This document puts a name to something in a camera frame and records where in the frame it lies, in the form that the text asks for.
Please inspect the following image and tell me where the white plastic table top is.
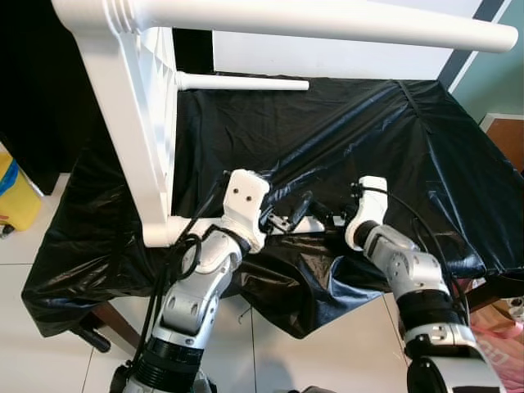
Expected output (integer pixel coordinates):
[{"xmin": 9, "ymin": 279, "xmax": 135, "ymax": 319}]
[{"xmin": 51, "ymin": 0, "xmax": 184, "ymax": 249}]

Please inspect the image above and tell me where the black plastic sheet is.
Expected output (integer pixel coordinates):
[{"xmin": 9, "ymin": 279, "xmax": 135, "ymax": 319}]
[{"xmin": 20, "ymin": 76, "xmax": 524, "ymax": 341}]

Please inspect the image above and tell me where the white framed brown board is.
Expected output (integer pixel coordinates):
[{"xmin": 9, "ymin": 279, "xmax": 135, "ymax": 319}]
[{"xmin": 481, "ymin": 111, "xmax": 524, "ymax": 174}]

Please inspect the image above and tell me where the pink plastic bag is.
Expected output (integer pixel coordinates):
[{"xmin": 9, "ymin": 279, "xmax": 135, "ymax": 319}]
[{"xmin": 453, "ymin": 278, "xmax": 524, "ymax": 393}]

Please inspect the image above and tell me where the yellow box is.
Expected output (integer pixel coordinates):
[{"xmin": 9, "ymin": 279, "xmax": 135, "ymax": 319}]
[{"xmin": 0, "ymin": 150, "xmax": 43, "ymax": 234}]

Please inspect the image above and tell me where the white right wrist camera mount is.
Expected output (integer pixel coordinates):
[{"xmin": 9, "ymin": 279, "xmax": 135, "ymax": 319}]
[{"xmin": 343, "ymin": 175, "xmax": 390, "ymax": 251}]

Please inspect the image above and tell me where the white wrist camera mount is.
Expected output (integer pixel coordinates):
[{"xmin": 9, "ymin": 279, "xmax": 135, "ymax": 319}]
[
  {"xmin": 219, "ymin": 169, "xmax": 272, "ymax": 254},
  {"xmin": 343, "ymin": 175, "xmax": 390, "ymax": 251}
]

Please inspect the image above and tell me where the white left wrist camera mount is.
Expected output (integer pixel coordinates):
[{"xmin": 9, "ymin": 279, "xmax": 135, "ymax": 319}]
[{"xmin": 219, "ymin": 169, "xmax": 272, "ymax": 254}]

